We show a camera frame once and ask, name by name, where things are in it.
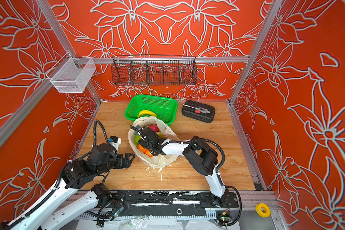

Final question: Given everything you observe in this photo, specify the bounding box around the yellow toy banana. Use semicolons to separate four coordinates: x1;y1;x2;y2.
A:
137;110;157;118

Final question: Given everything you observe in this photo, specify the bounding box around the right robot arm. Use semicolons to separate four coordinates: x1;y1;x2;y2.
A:
130;126;230;207

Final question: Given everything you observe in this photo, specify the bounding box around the orange toy tangerine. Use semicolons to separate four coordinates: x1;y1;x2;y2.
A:
144;150;154;157

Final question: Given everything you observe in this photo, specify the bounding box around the clear plastic wall bin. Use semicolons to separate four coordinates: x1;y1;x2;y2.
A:
46;53;96;93

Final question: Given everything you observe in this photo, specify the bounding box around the green plastic basket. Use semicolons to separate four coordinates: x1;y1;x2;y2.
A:
125;94;178;125

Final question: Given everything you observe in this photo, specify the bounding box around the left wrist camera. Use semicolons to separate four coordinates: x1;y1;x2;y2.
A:
109;136;122;149

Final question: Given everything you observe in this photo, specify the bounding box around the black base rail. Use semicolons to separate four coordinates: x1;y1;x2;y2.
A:
112;190;239;219

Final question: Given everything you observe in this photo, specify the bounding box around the black tool case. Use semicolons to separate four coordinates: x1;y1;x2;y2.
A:
182;100;216;123

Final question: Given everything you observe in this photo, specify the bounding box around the crumpled clear plastic scrap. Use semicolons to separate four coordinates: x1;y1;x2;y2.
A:
119;218;149;230

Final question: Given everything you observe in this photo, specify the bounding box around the orange toy bell pepper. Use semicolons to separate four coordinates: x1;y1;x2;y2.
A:
137;144;149;154

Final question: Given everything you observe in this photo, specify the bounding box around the black wire wall basket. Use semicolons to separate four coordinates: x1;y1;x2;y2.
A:
111;55;198;86

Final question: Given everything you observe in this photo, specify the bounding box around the pink toy dragon fruit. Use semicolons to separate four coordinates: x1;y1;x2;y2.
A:
148;124;160;132

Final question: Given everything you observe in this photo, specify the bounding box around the green toy fruit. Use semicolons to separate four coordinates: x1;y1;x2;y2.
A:
134;135;141;145

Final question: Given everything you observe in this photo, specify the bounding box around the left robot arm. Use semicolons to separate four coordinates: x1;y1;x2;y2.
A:
0;120;135;230

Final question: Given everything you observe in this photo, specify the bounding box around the yellow tape roll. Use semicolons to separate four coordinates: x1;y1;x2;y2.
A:
255;203;271;218

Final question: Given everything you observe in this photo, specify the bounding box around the translucent printed plastic bag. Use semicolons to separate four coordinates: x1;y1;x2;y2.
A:
128;117;182;168

